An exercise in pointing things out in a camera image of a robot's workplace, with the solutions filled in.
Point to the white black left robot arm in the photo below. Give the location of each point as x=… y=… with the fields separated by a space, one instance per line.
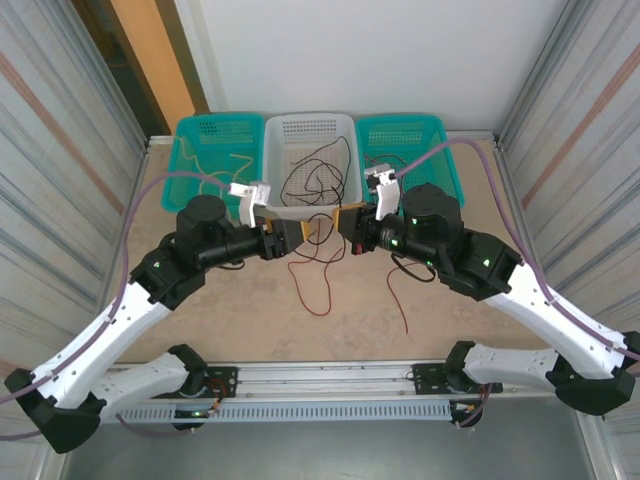
x=100 y=340

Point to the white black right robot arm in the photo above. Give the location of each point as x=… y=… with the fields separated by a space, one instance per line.
x=550 y=320

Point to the teal plastic basket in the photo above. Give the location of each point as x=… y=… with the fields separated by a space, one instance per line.
x=215 y=140
x=430 y=130

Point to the white plastic basket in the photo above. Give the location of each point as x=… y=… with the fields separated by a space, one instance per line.
x=310 y=130

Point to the orange wooden door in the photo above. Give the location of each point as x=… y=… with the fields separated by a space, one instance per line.
x=150 y=50

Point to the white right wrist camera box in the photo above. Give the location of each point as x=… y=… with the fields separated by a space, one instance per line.
x=387 y=197

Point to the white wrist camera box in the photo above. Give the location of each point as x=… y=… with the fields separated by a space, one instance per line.
x=250 y=197
x=387 y=197

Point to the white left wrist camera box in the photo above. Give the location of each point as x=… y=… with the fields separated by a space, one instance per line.
x=250 y=197

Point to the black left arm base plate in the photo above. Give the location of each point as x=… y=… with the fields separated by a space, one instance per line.
x=225 y=375

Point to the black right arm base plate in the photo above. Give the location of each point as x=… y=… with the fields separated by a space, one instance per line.
x=425 y=375

